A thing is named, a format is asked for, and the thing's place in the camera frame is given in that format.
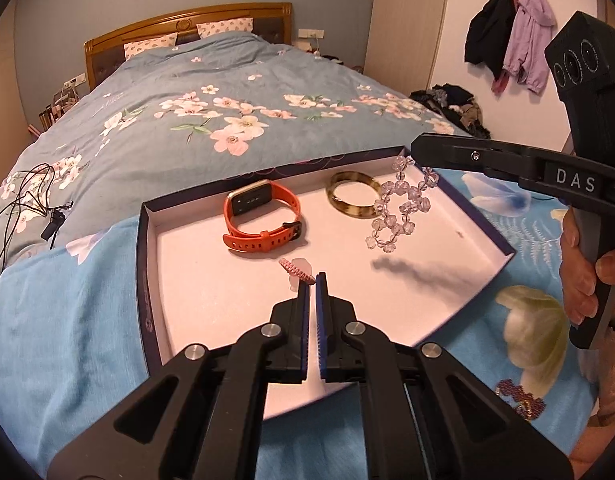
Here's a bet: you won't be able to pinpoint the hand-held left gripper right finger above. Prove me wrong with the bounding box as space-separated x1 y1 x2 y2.
315 271 574 480

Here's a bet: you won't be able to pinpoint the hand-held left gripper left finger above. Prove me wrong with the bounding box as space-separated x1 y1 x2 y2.
46 280 311 480

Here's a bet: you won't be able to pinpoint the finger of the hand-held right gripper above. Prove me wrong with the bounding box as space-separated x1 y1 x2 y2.
410 133 531 183

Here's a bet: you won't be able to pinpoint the pink braided bracelet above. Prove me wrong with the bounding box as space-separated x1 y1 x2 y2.
279 256 318 293

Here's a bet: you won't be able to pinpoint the white tray with dark rim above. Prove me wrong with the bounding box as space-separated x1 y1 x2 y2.
136 146 517 420

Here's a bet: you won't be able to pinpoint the clear flower bead bracelet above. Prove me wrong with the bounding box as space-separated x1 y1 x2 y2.
365 155 439 253

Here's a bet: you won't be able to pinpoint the purple bead bracelet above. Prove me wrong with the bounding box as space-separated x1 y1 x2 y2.
495 379 548 420

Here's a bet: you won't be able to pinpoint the person's right forearm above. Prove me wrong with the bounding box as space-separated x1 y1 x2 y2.
570 327 615 476

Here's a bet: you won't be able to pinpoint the person's right hand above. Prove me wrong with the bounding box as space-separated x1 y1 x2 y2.
559 209 615 331

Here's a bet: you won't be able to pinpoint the pile of dark clothes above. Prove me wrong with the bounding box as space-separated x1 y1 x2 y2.
409 84 492 140

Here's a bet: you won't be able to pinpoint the purple jacket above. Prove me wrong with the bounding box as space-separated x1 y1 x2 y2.
491 0 557 95

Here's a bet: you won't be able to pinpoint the tortoiseshell bangle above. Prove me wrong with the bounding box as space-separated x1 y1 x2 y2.
326 171 383 218

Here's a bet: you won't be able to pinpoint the black jacket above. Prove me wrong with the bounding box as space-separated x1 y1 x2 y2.
464 0 517 81

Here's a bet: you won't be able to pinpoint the beige wardrobe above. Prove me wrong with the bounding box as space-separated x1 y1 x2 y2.
362 0 453 92

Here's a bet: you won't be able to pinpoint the orange smartwatch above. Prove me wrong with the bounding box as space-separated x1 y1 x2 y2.
222 179 303 253

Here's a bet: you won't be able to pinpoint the blue flower print blanket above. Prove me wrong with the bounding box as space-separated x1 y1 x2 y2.
0 162 615 480

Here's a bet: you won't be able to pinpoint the patterned white pillow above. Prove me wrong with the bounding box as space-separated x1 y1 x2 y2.
124 32 179 61
196 17 254 40

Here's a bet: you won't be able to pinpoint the black power adapter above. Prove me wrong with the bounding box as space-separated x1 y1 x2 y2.
40 200 73 248

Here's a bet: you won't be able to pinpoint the blue floral duvet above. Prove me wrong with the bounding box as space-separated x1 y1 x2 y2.
0 31 471 261

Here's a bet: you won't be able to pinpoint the bedside clutter of bottles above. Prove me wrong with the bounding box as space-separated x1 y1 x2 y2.
38 85 79 131

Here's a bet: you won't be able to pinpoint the wooden headboard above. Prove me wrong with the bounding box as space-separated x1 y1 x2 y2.
84 2 293 93

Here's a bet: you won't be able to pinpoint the black cables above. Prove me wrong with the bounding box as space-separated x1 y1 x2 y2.
0 162 56 266

